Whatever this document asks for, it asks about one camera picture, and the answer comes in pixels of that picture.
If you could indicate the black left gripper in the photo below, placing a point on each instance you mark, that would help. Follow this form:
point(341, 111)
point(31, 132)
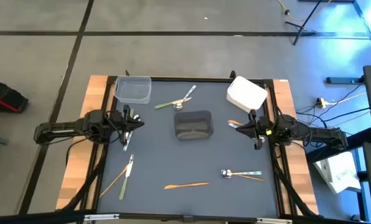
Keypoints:
point(120, 123)

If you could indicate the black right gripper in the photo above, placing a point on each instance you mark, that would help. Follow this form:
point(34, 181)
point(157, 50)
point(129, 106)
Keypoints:
point(258, 129)

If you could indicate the thin orange fork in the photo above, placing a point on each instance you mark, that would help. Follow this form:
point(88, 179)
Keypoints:
point(114, 182)

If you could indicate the orange knife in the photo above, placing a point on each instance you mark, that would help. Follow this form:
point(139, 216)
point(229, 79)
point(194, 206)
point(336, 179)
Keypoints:
point(185, 185)

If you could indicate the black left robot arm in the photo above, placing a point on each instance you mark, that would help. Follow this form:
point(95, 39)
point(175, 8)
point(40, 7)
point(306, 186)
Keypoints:
point(64, 127)

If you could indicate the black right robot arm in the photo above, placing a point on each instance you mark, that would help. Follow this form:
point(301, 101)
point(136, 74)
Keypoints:
point(313, 132)

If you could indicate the clear plastic bin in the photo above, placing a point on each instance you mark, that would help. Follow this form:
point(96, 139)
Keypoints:
point(132, 90)

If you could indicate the white plastic bin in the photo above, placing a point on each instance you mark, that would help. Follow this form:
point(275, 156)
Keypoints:
point(246, 93)

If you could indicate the grey table mat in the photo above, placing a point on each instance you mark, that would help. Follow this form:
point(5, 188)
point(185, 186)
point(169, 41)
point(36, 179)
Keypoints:
point(173, 161)

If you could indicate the smoky dark plastic bin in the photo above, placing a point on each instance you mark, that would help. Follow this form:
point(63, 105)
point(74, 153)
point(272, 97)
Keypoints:
point(193, 124)

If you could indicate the yellow power plug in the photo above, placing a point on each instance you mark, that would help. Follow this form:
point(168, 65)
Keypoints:
point(321, 102)

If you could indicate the black support beam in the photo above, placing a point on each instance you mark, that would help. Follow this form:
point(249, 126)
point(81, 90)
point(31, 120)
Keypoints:
point(344, 144)

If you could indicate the white box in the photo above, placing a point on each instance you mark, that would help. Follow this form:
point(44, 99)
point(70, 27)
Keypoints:
point(338, 172)

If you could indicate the blue metal bar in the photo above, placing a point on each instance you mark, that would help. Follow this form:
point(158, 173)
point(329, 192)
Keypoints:
point(344, 80)

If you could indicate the black tripod stand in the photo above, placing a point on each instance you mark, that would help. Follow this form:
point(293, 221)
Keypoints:
point(301, 31)

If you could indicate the black rig beam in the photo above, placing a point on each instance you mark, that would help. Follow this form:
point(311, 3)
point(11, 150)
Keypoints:
point(48, 216)

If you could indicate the red and black bag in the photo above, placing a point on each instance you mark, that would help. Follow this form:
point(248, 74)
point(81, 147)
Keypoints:
point(2, 96)

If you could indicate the black frame bracket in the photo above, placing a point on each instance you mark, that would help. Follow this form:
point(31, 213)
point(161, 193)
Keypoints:
point(127, 73)
point(232, 74)

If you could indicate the black table frame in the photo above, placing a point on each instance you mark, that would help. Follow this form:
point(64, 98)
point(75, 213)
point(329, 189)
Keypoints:
point(110, 78)

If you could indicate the silver beam bracket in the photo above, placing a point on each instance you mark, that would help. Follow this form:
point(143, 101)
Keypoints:
point(101, 217)
point(274, 221)

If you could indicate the blue metal frame rail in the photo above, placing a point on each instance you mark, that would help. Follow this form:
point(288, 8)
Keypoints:
point(367, 18)

